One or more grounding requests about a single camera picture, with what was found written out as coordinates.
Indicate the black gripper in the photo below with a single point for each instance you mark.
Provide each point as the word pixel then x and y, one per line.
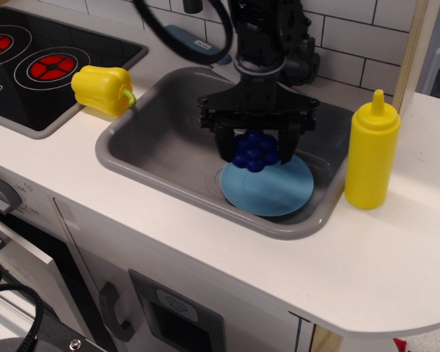
pixel 255 103

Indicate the blue toy blueberries cluster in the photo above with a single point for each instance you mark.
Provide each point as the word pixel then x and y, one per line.
pixel 254 150

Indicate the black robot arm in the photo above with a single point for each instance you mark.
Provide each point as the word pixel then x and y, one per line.
pixel 274 53

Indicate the light blue plate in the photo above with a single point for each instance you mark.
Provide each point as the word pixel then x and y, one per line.
pixel 275 191

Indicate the grey toy sink basin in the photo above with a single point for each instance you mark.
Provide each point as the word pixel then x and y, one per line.
pixel 160 143

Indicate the black toy faucet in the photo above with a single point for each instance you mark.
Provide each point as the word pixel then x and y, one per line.
pixel 301 65

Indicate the yellow squeeze bottle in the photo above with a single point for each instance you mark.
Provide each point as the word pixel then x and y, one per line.
pixel 375 128

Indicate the blue flat toy piece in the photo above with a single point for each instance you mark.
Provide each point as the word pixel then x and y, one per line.
pixel 192 42

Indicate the yellow toy bell pepper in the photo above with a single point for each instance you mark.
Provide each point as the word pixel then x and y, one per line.
pixel 106 89

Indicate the grey dishwasher panel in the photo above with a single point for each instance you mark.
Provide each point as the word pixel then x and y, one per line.
pixel 176 320

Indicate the black toy stovetop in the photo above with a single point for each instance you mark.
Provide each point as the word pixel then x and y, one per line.
pixel 38 58

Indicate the grey oven knob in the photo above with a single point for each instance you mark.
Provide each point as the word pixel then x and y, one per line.
pixel 9 198

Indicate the white oven door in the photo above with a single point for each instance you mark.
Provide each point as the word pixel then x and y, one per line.
pixel 30 266

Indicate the black metal foreground base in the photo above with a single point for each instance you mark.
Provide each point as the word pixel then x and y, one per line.
pixel 53 335

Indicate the light wooden side post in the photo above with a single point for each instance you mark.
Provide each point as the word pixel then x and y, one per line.
pixel 423 22

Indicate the grey cabinet door handle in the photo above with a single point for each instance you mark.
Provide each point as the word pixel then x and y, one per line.
pixel 108 297

